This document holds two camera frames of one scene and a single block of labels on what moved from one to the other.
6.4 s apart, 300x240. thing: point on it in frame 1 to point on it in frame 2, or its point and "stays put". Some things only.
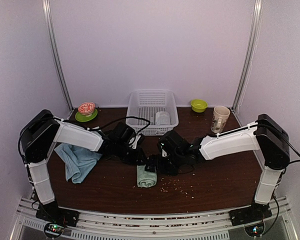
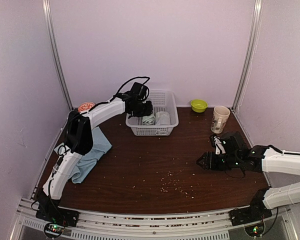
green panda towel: (145, 179) to (149, 120)
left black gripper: (138, 157) to (149, 112)
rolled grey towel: (162, 118) stays put
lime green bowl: (198, 105) stays put
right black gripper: (159, 167) to (209, 162)
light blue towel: (78, 162) stays put
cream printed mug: (221, 114) stays put
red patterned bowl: (86, 108) stays put
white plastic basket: (159, 106) stays put
